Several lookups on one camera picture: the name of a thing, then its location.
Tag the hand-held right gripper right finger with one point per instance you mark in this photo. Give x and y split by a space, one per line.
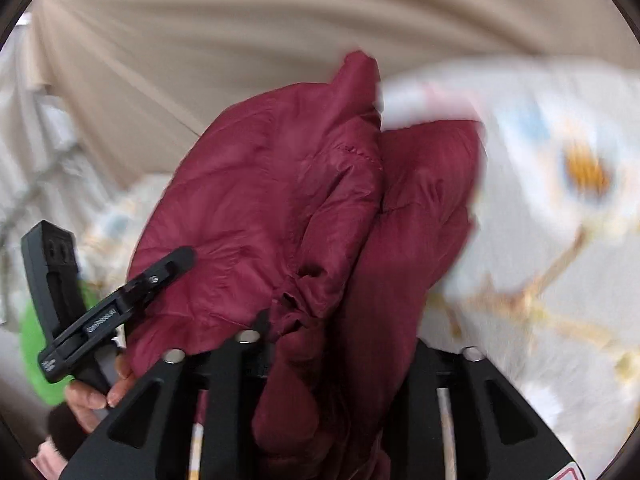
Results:
425 390

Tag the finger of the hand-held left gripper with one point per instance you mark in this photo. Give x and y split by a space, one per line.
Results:
167 267

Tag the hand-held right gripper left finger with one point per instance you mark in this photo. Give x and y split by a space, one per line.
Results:
235 365

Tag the maroon puffer jacket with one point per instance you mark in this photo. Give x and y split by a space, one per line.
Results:
280 200

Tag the person's left hand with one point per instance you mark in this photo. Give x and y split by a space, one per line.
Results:
95 400

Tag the green cloth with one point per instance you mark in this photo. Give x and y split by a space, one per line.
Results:
42 360

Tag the pink cloth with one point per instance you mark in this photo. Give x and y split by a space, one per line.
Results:
45 462

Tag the white cloth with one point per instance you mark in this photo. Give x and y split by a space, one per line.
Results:
45 135

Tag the white printed blanket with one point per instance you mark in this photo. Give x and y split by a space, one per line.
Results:
540 220

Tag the beige curtain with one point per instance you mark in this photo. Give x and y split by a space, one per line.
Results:
225 35

